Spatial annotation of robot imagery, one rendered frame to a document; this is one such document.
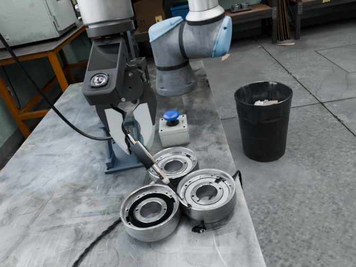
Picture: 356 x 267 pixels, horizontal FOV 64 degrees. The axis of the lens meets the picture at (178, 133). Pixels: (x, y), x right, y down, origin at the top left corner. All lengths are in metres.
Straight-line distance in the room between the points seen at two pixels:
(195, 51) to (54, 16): 1.90
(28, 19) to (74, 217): 2.28
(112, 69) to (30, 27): 2.38
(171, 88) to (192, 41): 0.17
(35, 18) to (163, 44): 1.90
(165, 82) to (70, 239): 0.59
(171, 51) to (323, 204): 1.14
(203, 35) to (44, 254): 0.67
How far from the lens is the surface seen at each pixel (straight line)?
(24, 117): 2.84
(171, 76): 0.96
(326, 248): 1.50
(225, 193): 0.52
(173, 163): 0.62
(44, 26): 2.71
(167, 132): 0.69
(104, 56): 0.41
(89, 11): 0.44
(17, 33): 2.81
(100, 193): 0.64
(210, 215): 0.49
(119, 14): 0.43
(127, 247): 0.52
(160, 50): 0.94
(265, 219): 1.57
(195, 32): 0.88
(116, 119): 0.47
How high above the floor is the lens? 1.19
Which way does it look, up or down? 31 degrees down
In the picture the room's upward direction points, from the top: 12 degrees counter-clockwise
